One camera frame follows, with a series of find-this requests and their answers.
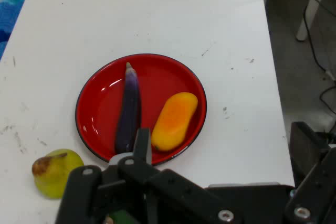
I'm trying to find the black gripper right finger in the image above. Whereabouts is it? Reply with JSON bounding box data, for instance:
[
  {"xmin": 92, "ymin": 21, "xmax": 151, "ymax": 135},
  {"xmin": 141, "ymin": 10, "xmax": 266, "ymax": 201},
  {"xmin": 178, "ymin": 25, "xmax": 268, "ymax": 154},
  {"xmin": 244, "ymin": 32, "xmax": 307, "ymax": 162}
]
[{"xmin": 285, "ymin": 121, "xmax": 336, "ymax": 224}]

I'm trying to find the purple toy eggplant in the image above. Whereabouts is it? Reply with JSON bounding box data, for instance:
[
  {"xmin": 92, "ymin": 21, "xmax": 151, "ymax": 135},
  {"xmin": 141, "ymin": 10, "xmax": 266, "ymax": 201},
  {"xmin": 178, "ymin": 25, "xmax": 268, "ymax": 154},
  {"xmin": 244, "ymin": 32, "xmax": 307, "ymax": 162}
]
[{"xmin": 114, "ymin": 62, "xmax": 142, "ymax": 155}]

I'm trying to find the blue crumpled cloth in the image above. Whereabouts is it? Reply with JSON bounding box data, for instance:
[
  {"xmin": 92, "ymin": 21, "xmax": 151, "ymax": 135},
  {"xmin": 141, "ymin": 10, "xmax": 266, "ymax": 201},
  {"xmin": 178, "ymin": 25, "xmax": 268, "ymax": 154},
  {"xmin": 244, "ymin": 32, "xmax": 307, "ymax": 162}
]
[{"xmin": 0, "ymin": 0, "xmax": 52, "ymax": 60}]

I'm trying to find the yellow-orange toy mango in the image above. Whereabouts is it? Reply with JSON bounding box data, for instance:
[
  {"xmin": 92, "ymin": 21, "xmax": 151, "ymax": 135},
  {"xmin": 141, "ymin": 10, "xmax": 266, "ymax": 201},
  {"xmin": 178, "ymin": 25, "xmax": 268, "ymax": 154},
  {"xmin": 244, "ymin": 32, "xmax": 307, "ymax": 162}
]
[{"xmin": 151, "ymin": 92, "xmax": 198, "ymax": 152}]

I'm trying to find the black floor cable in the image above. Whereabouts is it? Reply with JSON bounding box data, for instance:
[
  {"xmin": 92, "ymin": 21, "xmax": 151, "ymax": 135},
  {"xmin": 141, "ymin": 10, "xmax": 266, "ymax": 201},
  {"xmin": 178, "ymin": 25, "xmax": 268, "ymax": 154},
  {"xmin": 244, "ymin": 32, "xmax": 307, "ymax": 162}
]
[
  {"xmin": 319, "ymin": 84, "xmax": 336, "ymax": 116},
  {"xmin": 285, "ymin": 0, "xmax": 336, "ymax": 82}
]

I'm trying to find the yellow-green toy pear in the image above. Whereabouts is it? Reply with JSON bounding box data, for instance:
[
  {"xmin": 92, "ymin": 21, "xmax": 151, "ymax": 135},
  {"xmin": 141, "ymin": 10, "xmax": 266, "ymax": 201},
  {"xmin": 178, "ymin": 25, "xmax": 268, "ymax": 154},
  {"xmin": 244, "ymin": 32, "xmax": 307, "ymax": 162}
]
[{"xmin": 31, "ymin": 148, "xmax": 85, "ymax": 199}]

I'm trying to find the white table leg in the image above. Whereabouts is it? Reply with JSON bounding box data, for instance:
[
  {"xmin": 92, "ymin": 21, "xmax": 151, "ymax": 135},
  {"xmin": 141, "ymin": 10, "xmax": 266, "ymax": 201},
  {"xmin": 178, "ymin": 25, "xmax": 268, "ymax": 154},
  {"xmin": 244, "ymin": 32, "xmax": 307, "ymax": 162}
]
[{"xmin": 296, "ymin": 0, "xmax": 336, "ymax": 42}]

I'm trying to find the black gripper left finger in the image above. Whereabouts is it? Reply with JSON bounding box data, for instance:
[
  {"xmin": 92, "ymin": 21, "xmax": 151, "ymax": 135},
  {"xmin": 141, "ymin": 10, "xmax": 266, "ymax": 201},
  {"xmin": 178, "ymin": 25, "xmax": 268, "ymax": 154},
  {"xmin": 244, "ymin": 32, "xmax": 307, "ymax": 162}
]
[{"xmin": 54, "ymin": 127, "xmax": 240, "ymax": 224}]

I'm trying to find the red plate with black rim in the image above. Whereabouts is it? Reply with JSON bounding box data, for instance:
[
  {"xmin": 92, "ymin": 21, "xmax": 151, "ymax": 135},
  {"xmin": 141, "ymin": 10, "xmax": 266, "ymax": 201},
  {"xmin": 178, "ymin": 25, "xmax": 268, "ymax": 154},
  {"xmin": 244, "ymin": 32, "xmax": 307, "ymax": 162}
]
[{"xmin": 75, "ymin": 53, "xmax": 207, "ymax": 166}]

